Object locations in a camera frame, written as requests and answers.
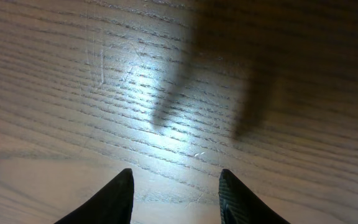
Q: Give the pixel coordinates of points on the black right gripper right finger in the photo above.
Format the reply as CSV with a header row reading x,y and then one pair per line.
x,y
239,205

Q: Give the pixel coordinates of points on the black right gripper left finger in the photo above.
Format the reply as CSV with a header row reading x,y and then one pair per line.
x,y
112,204

